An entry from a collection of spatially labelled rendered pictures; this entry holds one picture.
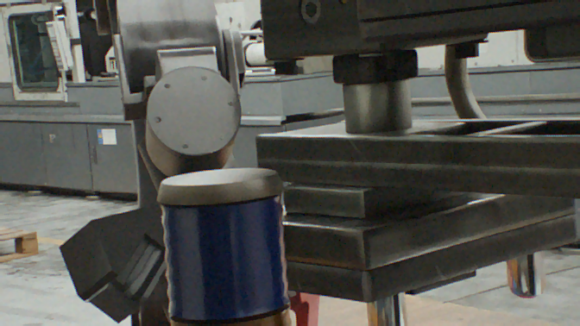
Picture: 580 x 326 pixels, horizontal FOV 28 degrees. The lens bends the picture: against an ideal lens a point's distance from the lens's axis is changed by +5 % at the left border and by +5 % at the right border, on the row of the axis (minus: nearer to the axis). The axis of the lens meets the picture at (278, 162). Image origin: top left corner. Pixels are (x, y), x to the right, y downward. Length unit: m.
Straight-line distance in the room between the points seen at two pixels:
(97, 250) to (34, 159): 9.59
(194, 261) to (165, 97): 0.36
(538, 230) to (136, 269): 0.24
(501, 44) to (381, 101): 5.67
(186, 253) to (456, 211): 0.29
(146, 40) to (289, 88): 6.79
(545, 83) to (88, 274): 5.47
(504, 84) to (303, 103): 1.82
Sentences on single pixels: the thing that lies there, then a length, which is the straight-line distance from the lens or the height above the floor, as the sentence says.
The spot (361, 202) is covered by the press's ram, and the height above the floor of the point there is 1.15.
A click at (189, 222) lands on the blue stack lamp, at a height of 1.18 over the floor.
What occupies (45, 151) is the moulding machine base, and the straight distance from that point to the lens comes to 10.11.
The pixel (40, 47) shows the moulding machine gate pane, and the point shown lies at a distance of 9.96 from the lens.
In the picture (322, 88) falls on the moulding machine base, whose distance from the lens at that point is 7.76.
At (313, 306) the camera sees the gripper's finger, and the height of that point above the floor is 1.06.
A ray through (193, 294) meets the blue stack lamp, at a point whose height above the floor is 1.16.
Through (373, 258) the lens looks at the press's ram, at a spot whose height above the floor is 1.13.
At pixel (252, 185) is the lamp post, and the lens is 0.34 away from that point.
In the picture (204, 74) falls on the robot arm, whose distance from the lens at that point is 0.69.
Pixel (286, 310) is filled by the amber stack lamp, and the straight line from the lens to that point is 0.35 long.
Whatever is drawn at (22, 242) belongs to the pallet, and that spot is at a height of 0.09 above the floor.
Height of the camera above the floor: 1.24
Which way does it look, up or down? 6 degrees down
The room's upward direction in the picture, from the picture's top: 5 degrees counter-clockwise
